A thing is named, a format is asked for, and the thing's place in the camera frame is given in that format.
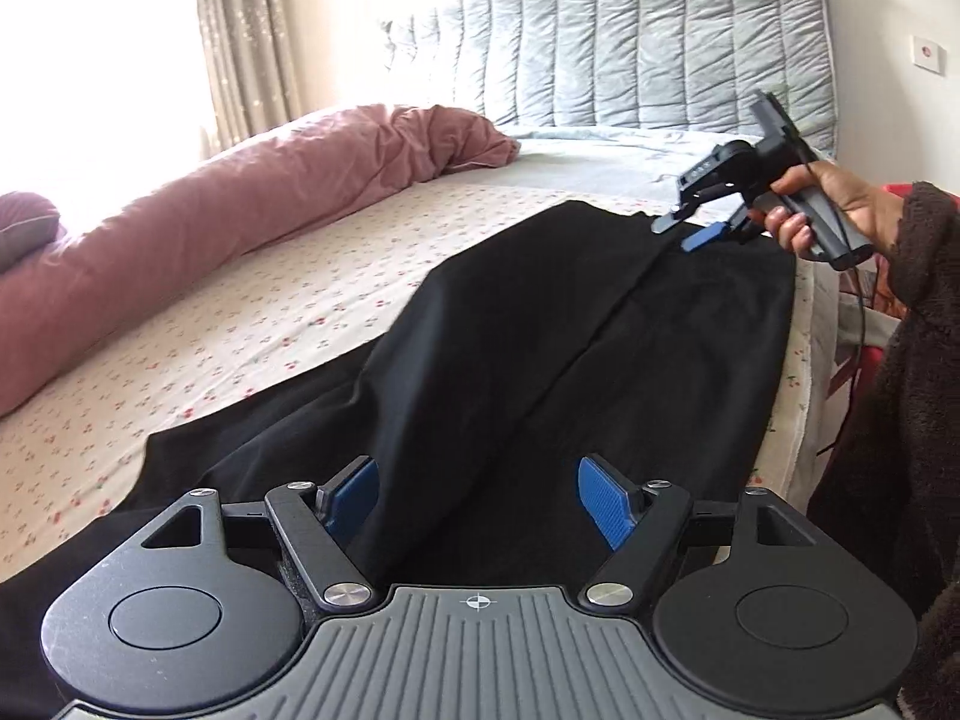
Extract floral bed sheet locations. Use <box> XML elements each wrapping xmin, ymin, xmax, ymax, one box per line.
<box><xmin>0</xmin><ymin>178</ymin><xmax>835</xmax><ymax>587</ymax></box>

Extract pale grey mattress pad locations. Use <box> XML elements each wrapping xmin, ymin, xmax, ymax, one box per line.
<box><xmin>450</xmin><ymin>124</ymin><xmax>758</xmax><ymax>212</ymax></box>

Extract white wall socket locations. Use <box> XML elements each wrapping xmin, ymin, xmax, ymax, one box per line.
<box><xmin>909</xmin><ymin>36</ymin><xmax>949</xmax><ymax>73</ymax></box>

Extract person's right hand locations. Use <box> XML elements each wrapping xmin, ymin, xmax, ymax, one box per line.
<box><xmin>760</xmin><ymin>160</ymin><xmax>905</xmax><ymax>260</ymax></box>

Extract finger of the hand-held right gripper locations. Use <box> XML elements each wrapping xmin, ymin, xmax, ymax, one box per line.
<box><xmin>651</xmin><ymin>195</ymin><xmax>706</xmax><ymax>236</ymax></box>
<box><xmin>679</xmin><ymin>219</ymin><xmax>752</xmax><ymax>253</ymax></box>

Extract beige curtain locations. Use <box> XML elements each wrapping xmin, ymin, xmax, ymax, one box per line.
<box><xmin>186</xmin><ymin>0</ymin><xmax>302</xmax><ymax>145</ymax></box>

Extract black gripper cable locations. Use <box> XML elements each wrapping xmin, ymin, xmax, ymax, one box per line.
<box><xmin>813</xmin><ymin>259</ymin><xmax>874</xmax><ymax>460</ymax></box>

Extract grey quilted headboard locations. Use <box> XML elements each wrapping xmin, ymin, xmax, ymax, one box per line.
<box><xmin>377</xmin><ymin>0</ymin><xmax>842</xmax><ymax>160</ymax></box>

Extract pink grey pillow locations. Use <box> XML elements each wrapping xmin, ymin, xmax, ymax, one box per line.
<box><xmin>0</xmin><ymin>191</ymin><xmax>62</xmax><ymax>272</ymax></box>

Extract black pants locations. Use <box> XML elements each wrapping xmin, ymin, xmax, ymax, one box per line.
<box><xmin>0</xmin><ymin>199</ymin><xmax>798</xmax><ymax>691</ymax></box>

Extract pink duvet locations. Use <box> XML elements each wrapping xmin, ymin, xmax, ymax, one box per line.
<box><xmin>0</xmin><ymin>103</ymin><xmax>523</xmax><ymax>418</ymax></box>

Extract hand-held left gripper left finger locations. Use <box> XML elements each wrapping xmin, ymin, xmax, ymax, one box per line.
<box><xmin>139</xmin><ymin>455</ymin><xmax>380</xmax><ymax>613</ymax></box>

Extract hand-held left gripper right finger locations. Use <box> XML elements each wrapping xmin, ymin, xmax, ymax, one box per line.
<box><xmin>576</xmin><ymin>454</ymin><xmax>817</xmax><ymax>608</ymax></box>

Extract person's right forearm brown sleeve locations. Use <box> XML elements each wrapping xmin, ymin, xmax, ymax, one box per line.
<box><xmin>806</xmin><ymin>180</ymin><xmax>960</xmax><ymax>720</ymax></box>

